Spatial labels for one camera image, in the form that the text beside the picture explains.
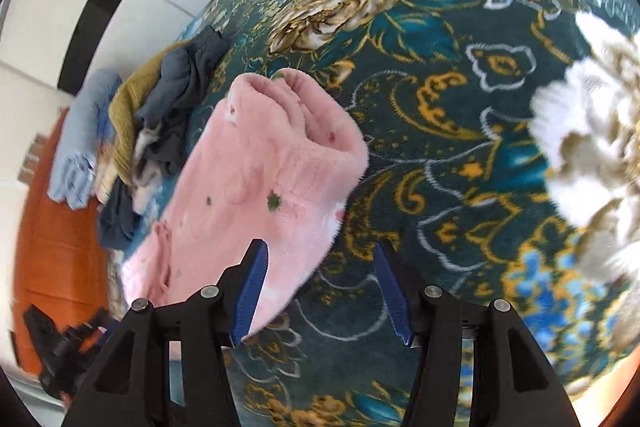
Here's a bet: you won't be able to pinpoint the pink floral fleece pajama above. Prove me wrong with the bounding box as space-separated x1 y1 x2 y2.
121 72 371 342

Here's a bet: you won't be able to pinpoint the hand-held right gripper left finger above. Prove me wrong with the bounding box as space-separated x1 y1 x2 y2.
60 238 271 427

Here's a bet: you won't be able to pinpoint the wooden bed frame rail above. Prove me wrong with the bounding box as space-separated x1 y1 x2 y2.
564 342 640 427

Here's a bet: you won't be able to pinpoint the folded grey-blue quilt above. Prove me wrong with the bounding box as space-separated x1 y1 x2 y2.
46 68 124 210

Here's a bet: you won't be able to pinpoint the teal floral bed blanket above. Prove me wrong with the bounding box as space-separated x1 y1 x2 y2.
107 0 640 427

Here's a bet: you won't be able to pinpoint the dark grey garment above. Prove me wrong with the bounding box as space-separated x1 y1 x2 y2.
96 179 144 251

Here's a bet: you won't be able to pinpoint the beige fleece garment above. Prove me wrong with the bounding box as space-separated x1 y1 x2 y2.
131 129 165 188

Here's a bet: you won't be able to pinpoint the wooden headboard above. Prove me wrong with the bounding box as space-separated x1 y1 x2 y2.
12 107 127 378

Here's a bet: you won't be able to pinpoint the grey pants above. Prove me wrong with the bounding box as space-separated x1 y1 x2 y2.
134 26 227 178

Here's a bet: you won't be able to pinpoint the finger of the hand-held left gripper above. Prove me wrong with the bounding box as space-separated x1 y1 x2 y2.
70 307 120 344

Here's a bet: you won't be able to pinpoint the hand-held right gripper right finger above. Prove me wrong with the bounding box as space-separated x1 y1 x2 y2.
372 239 581 427

